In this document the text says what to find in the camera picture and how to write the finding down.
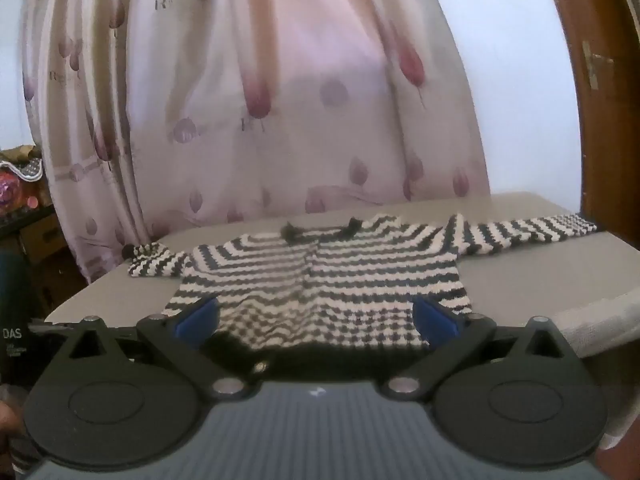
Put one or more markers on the brass door latch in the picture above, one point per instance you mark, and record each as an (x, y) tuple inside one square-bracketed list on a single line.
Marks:
[(595, 65)]

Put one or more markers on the beige textured table cover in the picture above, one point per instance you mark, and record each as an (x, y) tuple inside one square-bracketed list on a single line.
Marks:
[(525, 280)]

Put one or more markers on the black and white striped sweater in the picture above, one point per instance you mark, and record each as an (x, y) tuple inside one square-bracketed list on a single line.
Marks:
[(325, 285)]

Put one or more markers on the pink leaf-print curtain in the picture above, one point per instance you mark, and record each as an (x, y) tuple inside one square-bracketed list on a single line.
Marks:
[(300, 110)]

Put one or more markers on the pink shiny decoration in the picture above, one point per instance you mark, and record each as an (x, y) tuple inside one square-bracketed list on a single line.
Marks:
[(15, 192)]

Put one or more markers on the dark cloth with lace trim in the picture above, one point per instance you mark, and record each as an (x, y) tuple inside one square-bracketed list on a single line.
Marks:
[(22, 167)]

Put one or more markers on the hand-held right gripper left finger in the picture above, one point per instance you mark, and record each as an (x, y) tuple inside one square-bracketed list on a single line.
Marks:
[(197, 320)]

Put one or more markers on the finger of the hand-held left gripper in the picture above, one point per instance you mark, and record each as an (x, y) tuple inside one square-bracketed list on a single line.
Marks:
[(50, 328)]

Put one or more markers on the brown wooden door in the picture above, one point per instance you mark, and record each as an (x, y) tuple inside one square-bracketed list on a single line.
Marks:
[(600, 135)]

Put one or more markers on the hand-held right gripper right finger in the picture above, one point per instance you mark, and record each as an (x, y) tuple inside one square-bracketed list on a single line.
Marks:
[(435, 320)]

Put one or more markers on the cardboard box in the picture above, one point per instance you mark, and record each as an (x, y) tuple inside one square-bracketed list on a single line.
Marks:
[(42, 237)]

